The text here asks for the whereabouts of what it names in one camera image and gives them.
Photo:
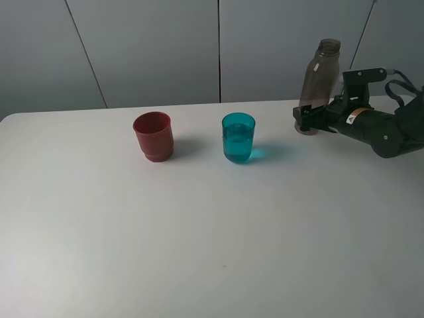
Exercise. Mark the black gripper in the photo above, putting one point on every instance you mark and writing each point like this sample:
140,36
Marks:
347,117

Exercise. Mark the grey translucent water bottle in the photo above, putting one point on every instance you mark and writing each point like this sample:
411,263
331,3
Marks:
321,74

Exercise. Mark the teal translucent plastic cup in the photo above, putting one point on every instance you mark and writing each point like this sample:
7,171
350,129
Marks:
238,134

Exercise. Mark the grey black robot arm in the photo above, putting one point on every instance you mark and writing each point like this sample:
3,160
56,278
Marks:
389,135

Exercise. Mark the red plastic cup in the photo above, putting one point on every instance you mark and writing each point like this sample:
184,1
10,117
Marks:
154,133

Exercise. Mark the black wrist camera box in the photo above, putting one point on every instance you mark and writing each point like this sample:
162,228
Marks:
355,86

